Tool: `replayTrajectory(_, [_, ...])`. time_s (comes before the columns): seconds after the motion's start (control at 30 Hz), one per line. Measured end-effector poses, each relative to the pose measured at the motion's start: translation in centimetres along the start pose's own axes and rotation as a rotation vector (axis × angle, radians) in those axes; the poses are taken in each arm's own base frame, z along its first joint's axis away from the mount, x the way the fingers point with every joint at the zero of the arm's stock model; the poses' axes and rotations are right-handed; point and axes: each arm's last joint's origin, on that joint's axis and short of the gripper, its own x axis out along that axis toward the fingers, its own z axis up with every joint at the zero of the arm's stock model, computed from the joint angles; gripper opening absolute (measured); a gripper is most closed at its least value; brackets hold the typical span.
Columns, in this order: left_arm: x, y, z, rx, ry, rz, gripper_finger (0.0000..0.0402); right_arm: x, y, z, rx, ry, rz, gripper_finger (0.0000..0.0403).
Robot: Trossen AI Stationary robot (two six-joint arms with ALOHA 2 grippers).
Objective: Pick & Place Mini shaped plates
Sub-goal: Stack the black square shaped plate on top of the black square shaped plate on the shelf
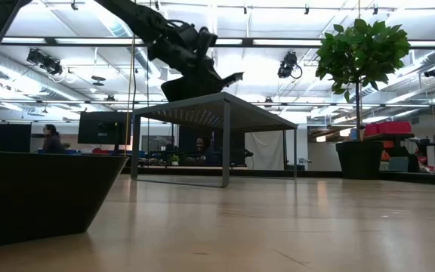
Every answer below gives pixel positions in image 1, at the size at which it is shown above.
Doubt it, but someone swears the red storage bin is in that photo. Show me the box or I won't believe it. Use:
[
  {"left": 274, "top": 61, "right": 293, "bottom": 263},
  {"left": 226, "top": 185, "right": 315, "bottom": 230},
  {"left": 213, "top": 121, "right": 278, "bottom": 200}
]
[{"left": 363, "top": 120, "right": 412, "bottom": 137}]

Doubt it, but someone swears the black hanging cable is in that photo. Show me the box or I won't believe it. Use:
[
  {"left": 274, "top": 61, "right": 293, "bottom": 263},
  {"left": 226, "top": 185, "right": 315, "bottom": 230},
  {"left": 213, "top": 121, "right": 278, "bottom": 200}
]
[{"left": 130, "top": 33, "right": 139, "bottom": 114}]

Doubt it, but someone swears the grey perforated metal rack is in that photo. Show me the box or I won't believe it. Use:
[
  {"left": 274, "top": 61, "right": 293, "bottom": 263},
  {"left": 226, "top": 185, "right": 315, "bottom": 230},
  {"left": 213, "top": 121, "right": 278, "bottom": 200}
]
[{"left": 130, "top": 91, "right": 299, "bottom": 189}]

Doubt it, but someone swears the black aluminium table frame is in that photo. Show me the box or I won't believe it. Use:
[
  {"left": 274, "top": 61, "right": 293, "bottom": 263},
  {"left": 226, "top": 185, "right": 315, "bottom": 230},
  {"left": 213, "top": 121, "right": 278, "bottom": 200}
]
[{"left": 121, "top": 165, "right": 435, "bottom": 187}]

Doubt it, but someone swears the white hanging sheet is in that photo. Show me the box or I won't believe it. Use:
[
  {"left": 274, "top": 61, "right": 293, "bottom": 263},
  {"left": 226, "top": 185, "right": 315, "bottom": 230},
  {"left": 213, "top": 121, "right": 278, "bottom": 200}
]
[{"left": 244, "top": 130, "right": 285, "bottom": 171}]

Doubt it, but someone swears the large black planter box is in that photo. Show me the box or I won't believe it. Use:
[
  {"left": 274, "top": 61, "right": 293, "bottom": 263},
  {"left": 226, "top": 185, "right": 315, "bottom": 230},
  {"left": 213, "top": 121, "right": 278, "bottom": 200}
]
[{"left": 0, "top": 150, "right": 129, "bottom": 250}]

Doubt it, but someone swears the person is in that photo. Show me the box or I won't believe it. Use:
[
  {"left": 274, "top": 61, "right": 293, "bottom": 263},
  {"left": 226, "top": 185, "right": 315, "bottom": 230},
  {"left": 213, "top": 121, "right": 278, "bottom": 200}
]
[
  {"left": 193, "top": 136, "right": 221, "bottom": 166},
  {"left": 42, "top": 123, "right": 66, "bottom": 154}
]

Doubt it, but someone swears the dark screen panel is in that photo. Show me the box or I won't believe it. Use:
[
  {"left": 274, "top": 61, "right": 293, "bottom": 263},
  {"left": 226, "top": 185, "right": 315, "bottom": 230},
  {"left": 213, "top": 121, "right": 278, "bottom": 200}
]
[{"left": 0, "top": 108, "right": 32, "bottom": 153}]

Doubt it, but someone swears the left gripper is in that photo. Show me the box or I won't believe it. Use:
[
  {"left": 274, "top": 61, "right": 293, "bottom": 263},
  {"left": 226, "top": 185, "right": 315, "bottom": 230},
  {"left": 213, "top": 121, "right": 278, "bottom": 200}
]
[{"left": 185, "top": 52, "right": 244, "bottom": 95}]

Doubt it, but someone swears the grey box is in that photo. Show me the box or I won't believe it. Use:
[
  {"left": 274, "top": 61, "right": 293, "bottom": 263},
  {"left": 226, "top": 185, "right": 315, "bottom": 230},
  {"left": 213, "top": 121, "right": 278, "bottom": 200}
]
[{"left": 388, "top": 156, "right": 410, "bottom": 173}]

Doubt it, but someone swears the potted green plant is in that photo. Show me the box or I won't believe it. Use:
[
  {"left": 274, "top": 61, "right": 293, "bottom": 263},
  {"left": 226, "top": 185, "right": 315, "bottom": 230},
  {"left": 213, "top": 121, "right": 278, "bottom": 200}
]
[{"left": 314, "top": 17, "right": 412, "bottom": 181}]

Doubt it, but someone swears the overhead LED light bar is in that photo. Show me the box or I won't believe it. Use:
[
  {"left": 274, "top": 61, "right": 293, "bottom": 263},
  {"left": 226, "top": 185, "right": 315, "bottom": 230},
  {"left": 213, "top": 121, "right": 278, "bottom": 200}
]
[{"left": 0, "top": 36, "right": 435, "bottom": 48}]

